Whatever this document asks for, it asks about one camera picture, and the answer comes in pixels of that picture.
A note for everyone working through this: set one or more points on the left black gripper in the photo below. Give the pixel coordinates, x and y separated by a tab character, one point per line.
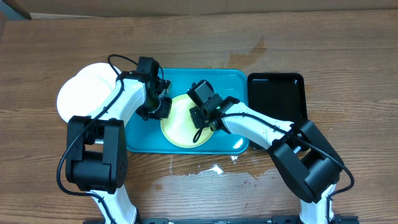
164	112

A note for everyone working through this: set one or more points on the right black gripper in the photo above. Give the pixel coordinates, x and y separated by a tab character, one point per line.
199	116

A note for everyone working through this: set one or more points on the yellow-green plate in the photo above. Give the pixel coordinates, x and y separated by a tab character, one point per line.
179	128

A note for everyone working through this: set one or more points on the white plate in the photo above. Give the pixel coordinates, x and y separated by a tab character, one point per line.
83	94
99	70

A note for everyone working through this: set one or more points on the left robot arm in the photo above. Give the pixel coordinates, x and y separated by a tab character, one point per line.
95	162

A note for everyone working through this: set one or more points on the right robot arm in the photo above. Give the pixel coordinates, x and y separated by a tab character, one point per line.
306	161

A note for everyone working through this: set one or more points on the teal plastic tray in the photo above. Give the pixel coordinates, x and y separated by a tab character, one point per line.
146	136

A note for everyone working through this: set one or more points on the black plastic tray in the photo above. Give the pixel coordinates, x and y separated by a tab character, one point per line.
279	96

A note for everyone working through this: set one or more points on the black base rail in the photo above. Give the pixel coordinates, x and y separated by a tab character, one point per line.
338	219

